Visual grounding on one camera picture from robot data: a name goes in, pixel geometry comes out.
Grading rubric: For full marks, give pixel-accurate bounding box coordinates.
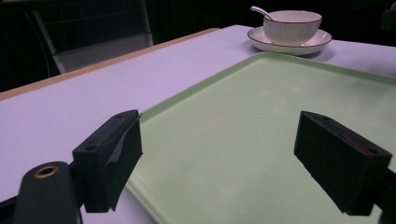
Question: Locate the white plate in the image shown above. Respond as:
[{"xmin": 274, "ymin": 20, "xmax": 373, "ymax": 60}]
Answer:
[{"xmin": 247, "ymin": 25, "xmax": 332, "ymax": 57}]

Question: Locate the white spoon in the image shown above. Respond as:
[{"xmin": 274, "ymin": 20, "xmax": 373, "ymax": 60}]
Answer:
[{"xmin": 249, "ymin": 6, "xmax": 276, "ymax": 22}]

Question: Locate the light green tray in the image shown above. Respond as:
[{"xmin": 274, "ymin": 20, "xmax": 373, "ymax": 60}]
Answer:
[{"xmin": 125, "ymin": 51, "xmax": 396, "ymax": 224}]

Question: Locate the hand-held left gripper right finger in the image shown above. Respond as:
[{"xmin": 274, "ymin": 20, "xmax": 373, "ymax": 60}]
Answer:
[{"xmin": 293, "ymin": 110, "xmax": 393, "ymax": 217}]

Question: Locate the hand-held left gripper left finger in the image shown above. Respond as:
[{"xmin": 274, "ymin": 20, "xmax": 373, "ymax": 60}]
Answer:
[{"xmin": 72, "ymin": 109, "xmax": 144, "ymax": 214}]

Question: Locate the white ribbed bowl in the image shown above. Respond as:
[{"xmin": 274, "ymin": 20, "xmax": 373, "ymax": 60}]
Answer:
[{"xmin": 262, "ymin": 9, "xmax": 323, "ymax": 48}]

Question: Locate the dark metal chair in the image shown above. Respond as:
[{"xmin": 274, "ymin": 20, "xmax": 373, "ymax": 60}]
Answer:
[{"xmin": 24, "ymin": 0, "xmax": 155, "ymax": 76}]

